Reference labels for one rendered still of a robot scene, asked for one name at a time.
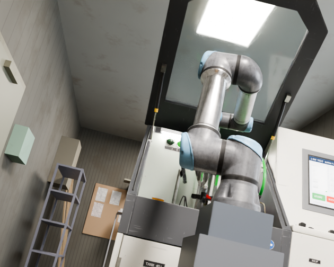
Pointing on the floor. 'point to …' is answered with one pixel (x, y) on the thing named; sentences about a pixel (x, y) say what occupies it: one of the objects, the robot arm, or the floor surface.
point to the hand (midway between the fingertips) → (201, 184)
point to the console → (327, 145)
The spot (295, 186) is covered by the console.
